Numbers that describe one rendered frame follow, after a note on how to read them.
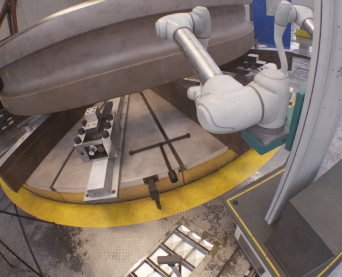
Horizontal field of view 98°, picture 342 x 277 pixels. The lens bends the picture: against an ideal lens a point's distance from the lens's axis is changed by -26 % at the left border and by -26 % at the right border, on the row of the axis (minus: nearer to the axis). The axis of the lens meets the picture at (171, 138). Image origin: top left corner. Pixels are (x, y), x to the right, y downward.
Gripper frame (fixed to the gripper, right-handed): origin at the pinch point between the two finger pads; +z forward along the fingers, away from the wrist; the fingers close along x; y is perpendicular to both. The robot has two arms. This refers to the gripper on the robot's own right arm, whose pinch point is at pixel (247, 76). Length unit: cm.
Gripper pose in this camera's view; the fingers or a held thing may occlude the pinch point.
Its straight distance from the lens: 165.3
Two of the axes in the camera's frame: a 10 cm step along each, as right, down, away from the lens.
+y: -1.5, -7.7, -6.2
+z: -8.6, 4.1, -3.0
